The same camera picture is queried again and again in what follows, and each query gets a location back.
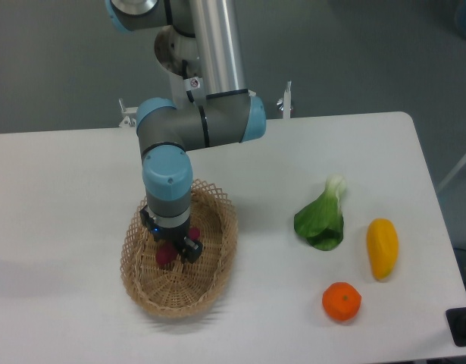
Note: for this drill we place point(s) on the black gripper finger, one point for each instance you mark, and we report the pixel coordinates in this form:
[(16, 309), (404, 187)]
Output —
[(189, 250), (147, 221)]

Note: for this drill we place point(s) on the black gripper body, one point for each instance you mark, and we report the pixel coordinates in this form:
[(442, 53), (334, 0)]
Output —
[(175, 235)]

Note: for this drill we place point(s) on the white furniture leg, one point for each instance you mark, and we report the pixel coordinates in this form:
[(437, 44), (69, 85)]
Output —
[(452, 174)]

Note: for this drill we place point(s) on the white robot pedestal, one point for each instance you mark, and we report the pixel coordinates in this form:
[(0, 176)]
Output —
[(178, 56)]

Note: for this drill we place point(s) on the black box at table edge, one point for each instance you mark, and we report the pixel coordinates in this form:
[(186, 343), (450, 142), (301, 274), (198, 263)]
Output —
[(456, 319)]

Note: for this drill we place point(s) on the green bok choy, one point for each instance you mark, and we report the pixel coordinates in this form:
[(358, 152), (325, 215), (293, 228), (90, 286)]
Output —
[(321, 222)]

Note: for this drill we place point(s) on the purple sweet potato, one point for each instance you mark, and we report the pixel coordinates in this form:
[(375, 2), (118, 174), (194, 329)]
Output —
[(167, 252)]

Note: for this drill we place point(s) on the woven wicker basket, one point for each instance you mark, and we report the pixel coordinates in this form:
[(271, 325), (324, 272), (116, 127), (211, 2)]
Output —
[(180, 289)]

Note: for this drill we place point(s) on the yellow mango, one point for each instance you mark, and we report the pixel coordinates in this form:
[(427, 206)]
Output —
[(382, 247)]

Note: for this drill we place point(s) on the orange tangerine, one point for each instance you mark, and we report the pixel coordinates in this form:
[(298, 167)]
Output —
[(341, 301)]

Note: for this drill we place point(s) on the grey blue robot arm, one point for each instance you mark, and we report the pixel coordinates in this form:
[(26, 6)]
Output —
[(198, 43)]

